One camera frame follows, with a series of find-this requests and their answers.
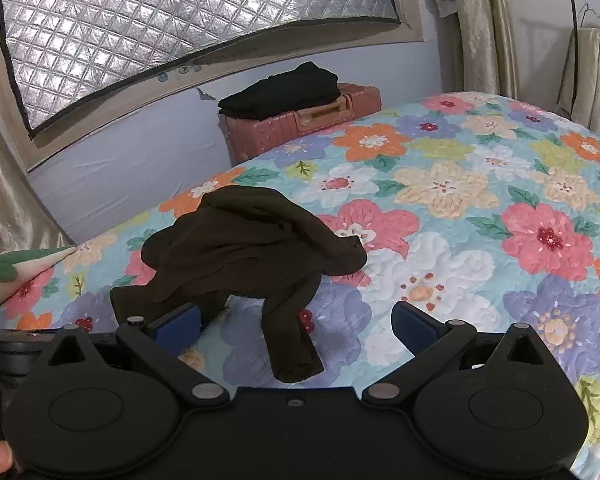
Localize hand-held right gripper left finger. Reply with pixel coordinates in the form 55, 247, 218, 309
46, 304, 229, 408

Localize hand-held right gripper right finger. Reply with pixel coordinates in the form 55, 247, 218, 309
362, 301, 544, 406

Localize dark brown garment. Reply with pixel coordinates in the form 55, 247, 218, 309
110, 186, 368, 383

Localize black folded clothes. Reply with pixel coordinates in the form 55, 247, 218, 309
217, 61, 342, 117

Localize black clothes rack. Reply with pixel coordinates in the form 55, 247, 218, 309
560, 0, 600, 136

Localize white green plush pillow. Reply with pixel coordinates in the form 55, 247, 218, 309
0, 245, 78, 317

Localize floral quilted bedspread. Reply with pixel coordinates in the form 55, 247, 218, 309
0, 91, 600, 480

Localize gold satin curtain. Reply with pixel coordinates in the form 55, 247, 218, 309
445, 0, 522, 100
0, 85, 77, 267

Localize pink suitcase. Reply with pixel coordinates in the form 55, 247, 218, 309
220, 82, 383, 166

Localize silver quilted window shade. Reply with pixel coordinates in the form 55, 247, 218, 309
0, 0, 402, 135

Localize white hanging towel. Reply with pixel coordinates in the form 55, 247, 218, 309
556, 25, 600, 136

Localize beige window frame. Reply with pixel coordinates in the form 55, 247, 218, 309
0, 0, 426, 176

